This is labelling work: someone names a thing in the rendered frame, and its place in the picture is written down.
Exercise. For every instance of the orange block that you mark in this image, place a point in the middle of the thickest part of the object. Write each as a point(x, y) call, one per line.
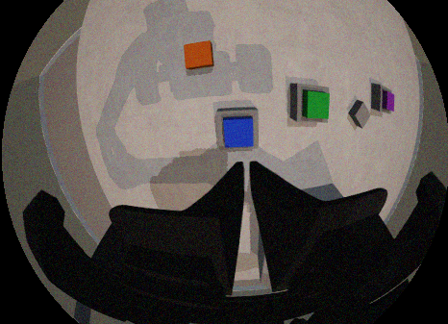
point(198, 55)

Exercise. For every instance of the green button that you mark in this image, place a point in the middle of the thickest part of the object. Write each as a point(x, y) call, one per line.
point(309, 103)

